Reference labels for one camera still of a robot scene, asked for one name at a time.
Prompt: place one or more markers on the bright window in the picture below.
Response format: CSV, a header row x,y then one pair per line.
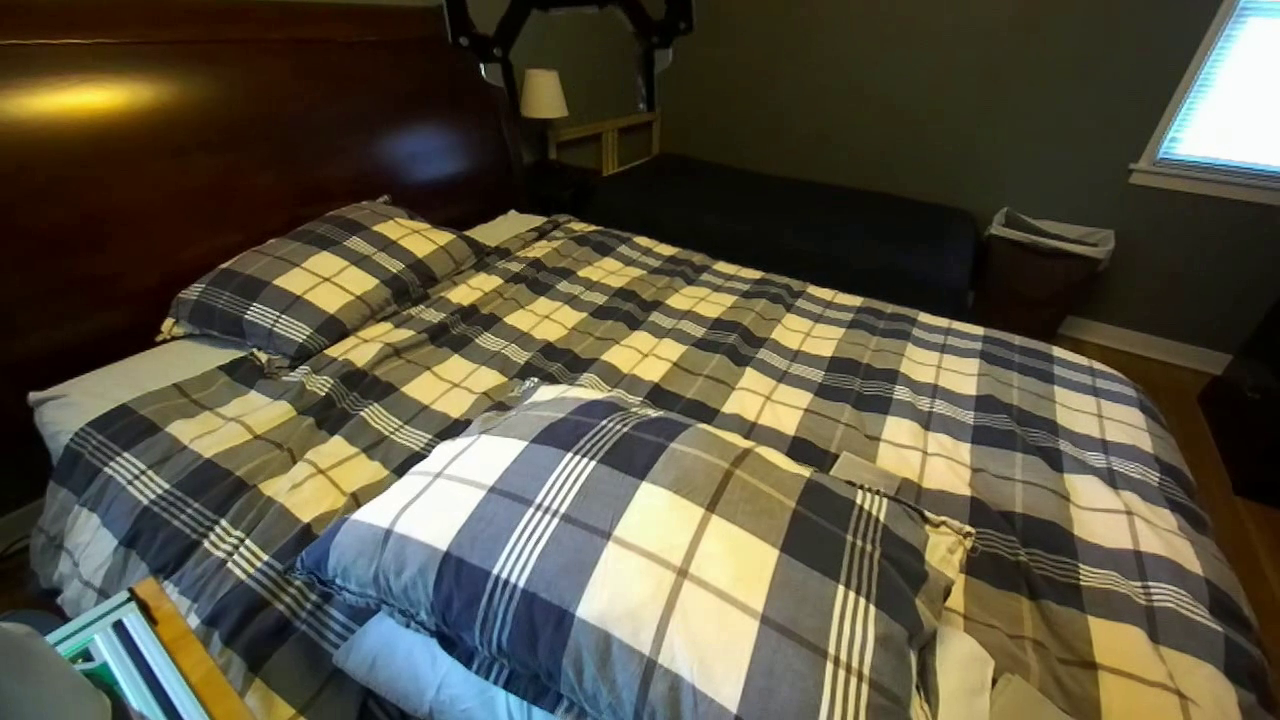
x,y
1226,92

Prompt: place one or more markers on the dark wooden headboard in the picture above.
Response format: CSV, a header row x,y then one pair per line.
x,y
201,160

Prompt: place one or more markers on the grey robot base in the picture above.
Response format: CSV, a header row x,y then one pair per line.
x,y
42,675

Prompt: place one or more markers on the white bed sheet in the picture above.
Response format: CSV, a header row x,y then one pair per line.
x,y
121,386

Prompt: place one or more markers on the dark daybed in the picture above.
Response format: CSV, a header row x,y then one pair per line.
x,y
800,225

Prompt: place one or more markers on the checked plaid pillow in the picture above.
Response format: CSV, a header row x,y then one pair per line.
x,y
320,275
643,546

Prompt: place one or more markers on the wooden board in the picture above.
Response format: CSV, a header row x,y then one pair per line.
x,y
201,660

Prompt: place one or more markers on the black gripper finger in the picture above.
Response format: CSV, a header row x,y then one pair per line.
x,y
481,33
664,33

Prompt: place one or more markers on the beige wooden shelf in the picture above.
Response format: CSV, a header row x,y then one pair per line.
x,y
606,141

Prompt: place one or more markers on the black tall dresser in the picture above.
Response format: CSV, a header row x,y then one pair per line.
x,y
1244,413

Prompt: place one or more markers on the checked plaid comforter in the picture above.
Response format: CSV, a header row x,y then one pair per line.
x,y
800,333

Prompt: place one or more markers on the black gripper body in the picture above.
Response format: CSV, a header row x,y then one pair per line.
x,y
582,5

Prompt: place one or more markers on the white baseboard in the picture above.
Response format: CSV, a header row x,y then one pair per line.
x,y
1146,346

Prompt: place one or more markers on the dark trash bin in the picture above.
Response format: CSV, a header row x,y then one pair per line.
x,y
1047,267

